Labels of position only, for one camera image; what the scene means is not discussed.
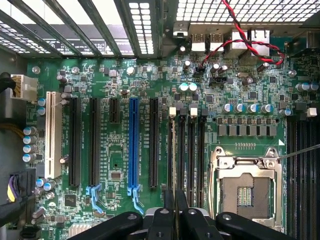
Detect short black expansion slot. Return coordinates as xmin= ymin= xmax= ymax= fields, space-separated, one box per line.
xmin=108 ymin=97 xmax=121 ymax=124

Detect red black twisted wire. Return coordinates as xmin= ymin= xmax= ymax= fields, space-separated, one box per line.
xmin=196 ymin=0 xmax=286 ymax=74

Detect open grey PC case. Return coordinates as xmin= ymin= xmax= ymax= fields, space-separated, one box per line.
xmin=0 ymin=0 xmax=320 ymax=240

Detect RAM slot white latch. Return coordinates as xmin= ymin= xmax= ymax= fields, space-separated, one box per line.
xmin=187 ymin=106 xmax=199 ymax=207
xmin=297 ymin=107 xmax=318 ymax=240
xmin=167 ymin=106 xmax=178 ymax=198

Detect black sleeved power cable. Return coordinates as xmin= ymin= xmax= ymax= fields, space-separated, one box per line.
xmin=0 ymin=169 xmax=36 ymax=221

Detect white expansion slot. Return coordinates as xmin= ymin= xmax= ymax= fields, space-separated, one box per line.
xmin=44 ymin=91 xmax=63 ymax=180

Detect black expansion slot blue clip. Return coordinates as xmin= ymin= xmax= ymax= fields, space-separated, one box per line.
xmin=85 ymin=97 xmax=106 ymax=216

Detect silver finned heatsink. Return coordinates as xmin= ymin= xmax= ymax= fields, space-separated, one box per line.
xmin=68 ymin=223 xmax=95 ymax=238

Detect metal CPU socket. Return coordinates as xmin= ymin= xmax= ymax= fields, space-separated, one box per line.
xmin=209 ymin=146 xmax=285 ymax=234

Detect white power connector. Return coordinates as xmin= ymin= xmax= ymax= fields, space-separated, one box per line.
xmin=9 ymin=73 xmax=39 ymax=103

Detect green Dell motherboard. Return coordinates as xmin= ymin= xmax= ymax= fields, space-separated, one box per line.
xmin=24 ymin=32 xmax=320 ymax=240

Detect thin metal locking lever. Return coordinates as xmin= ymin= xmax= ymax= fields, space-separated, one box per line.
xmin=276 ymin=143 xmax=320 ymax=161

